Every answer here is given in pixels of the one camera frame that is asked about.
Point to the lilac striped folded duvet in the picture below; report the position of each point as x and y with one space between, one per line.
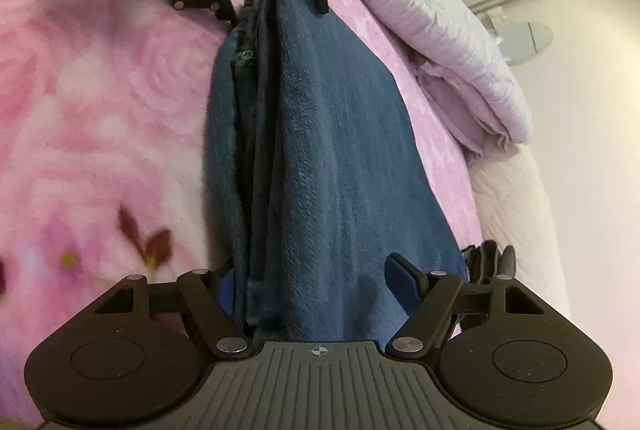
460 70

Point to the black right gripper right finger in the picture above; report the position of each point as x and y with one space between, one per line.
436 302

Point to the white quilted mattress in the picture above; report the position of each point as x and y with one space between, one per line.
515 210

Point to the dark blue denim jeans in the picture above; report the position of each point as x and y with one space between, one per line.
314 178

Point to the folded dark grey garment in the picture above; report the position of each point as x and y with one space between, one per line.
487 262

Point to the round mirror on stand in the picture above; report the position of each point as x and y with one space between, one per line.
518 41

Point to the pink rose pattern blanket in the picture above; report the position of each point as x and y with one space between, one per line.
103 106

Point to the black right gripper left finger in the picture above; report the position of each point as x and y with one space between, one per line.
193 298

